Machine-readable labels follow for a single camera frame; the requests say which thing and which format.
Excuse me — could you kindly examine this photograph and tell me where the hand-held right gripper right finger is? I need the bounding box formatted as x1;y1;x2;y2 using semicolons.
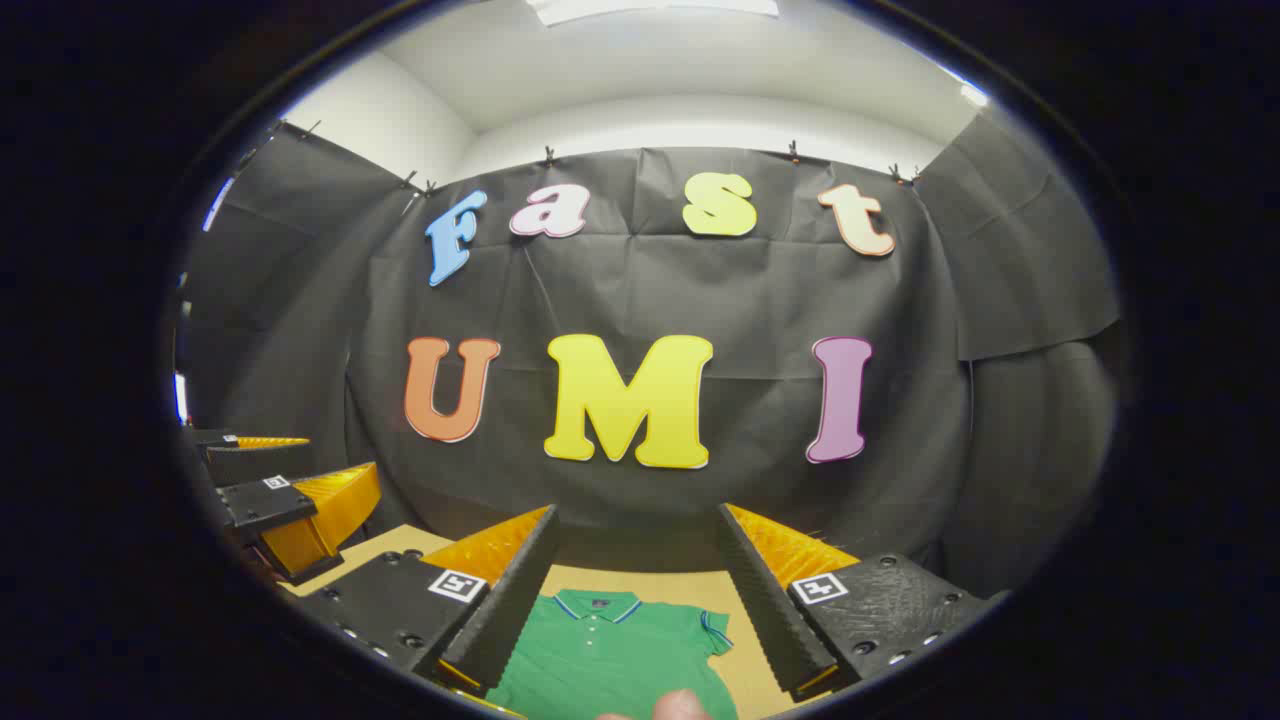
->
714;502;1006;703

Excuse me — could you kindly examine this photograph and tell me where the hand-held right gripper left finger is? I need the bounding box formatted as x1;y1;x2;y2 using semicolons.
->
296;503;561;716

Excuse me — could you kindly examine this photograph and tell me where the green T-shirt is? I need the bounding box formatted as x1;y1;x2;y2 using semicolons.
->
483;588;741;720

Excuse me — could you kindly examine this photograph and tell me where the black backdrop cloth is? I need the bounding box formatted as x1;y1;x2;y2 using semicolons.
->
178;108;1123;601

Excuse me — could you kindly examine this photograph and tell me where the ceiling light panel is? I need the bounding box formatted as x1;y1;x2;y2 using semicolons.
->
527;0;781;27

